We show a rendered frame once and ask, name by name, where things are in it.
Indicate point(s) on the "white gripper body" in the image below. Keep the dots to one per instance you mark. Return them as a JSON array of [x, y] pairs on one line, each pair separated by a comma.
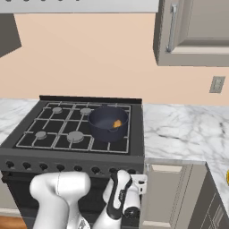
[[140, 182]]

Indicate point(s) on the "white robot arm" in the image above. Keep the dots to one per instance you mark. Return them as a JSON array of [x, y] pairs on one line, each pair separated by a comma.
[[59, 190]]

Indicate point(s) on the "dark blue pot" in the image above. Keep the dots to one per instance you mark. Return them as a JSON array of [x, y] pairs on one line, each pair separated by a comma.
[[107, 132]]

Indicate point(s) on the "black stove knob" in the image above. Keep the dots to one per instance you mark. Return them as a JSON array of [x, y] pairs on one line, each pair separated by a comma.
[[78, 168], [95, 170], [112, 170], [131, 171], [43, 166], [27, 165], [60, 167], [10, 164]]

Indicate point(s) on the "beige base cupboard door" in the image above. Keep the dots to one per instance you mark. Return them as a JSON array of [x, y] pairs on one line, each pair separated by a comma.
[[164, 196]]

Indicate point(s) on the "orange food piece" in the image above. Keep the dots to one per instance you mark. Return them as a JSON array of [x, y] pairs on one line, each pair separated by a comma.
[[117, 124]]

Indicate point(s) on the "dark grey gas stove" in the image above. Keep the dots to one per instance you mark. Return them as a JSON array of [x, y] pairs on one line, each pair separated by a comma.
[[71, 155]]

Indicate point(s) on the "grey base cabinet front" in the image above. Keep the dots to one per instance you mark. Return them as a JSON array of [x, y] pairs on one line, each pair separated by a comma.
[[211, 205]]

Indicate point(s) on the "yellow round object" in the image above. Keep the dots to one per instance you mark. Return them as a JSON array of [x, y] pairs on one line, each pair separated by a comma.
[[227, 176]]

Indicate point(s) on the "beige base cupboard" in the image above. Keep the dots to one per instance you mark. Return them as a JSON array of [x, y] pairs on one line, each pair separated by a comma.
[[6, 199]]

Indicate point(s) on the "grey range hood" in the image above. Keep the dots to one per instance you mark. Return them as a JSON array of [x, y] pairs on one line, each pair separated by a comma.
[[77, 6]]

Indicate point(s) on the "grey wall socket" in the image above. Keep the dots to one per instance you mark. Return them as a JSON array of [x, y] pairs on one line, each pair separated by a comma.
[[217, 84]]

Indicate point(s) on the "beige wall cupboard door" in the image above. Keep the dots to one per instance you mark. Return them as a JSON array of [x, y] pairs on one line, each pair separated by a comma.
[[196, 32]]

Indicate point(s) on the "grey wall cupboard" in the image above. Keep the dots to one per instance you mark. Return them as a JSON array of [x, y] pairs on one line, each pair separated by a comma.
[[7, 32]]

